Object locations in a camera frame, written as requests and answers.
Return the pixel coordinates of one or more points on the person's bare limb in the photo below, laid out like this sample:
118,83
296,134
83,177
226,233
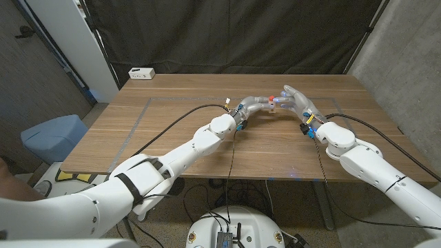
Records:
13,187

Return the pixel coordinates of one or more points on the white cabinet panel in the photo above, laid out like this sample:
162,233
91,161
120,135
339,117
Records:
69,34

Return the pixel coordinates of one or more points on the blue padded stool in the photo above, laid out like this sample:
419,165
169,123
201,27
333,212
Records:
51,137

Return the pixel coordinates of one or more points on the grey table leg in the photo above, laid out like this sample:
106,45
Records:
324,206

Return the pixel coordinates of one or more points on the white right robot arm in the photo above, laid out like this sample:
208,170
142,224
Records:
379,165

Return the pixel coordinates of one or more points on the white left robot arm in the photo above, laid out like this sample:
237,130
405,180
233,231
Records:
179,162

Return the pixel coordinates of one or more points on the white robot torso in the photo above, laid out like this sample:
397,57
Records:
248,224

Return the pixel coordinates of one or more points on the black backdrop stand pole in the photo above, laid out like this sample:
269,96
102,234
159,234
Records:
368,30
103,51

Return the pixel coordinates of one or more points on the wooden block with holes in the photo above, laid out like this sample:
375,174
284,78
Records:
272,107

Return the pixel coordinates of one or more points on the grey module on torso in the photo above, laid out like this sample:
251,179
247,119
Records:
224,240

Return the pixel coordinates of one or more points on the white power strip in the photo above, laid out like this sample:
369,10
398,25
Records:
141,73

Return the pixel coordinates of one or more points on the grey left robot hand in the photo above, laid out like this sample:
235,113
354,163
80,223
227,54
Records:
249,105

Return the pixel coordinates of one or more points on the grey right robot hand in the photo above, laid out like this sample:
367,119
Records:
305,103

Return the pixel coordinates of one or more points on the yellow and black floor object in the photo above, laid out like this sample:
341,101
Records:
69,176

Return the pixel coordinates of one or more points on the red-headed wooden screw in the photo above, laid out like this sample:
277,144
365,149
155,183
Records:
271,98

